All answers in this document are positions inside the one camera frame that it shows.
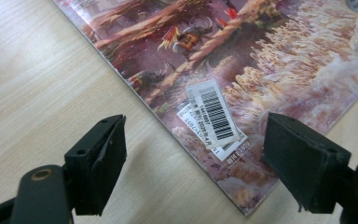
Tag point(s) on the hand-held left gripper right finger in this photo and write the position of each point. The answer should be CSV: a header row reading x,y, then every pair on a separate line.
x,y
306,168

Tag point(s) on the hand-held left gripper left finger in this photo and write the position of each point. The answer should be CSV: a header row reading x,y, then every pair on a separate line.
x,y
93,168

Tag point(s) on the illustrated magazine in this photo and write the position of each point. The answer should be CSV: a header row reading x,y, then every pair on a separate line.
x,y
261,62

